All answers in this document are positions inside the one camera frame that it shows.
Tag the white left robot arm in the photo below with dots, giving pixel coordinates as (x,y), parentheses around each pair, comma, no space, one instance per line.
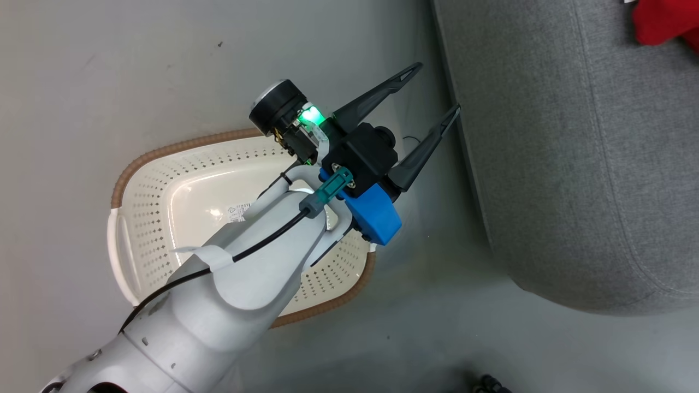
(246,273)

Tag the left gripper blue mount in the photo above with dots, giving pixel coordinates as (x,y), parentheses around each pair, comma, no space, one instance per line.
(377,215)

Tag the cream perforated laundry basket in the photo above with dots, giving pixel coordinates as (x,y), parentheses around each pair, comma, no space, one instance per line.
(180,191)

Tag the red garment with white stripes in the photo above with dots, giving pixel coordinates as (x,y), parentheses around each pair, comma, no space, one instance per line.
(663,24)

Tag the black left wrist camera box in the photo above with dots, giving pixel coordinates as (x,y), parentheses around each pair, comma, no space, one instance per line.
(363,155)

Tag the grey fabric sofa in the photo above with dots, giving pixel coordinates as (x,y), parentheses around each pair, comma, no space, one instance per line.
(573,164)

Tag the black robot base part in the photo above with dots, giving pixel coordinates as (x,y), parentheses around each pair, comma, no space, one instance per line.
(489,385)

